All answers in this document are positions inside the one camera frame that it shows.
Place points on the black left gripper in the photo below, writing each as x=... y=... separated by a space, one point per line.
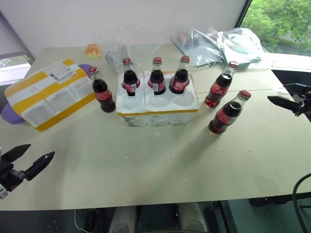
x=9 y=177

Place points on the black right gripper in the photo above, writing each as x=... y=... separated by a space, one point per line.
x=305 y=104

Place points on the glass cola bottle red cap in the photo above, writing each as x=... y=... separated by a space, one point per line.
x=157 y=81
x=224 y=116
x=179 y=82
x=103 y=93
x=130 y=81
x=218 y=88

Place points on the white styrofoam bottle tray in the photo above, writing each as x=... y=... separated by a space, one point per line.
x=159 y=116

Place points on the purple round plate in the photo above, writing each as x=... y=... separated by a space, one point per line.
x=11 y=116

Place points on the clear plastic bags pile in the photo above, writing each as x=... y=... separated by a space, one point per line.
x=201 y=53

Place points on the grey rounded shape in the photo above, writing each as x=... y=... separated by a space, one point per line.
x=122 y=219

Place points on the orange bun in bag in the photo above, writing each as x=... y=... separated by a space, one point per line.
x=93 y=51

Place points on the clear plastic bag with cans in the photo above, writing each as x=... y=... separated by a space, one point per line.
x=119 y=54

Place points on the dark window frame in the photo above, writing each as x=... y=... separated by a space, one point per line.
x=243 y=13
x=17 y=38

